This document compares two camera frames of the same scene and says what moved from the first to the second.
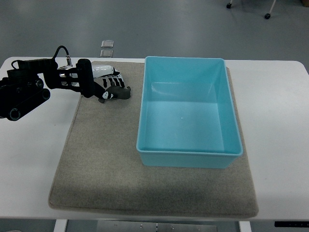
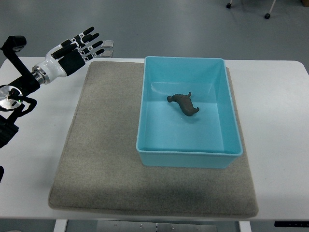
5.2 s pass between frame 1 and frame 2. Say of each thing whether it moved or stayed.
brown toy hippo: moved
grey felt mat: stayed
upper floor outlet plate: stayed
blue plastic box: stayed
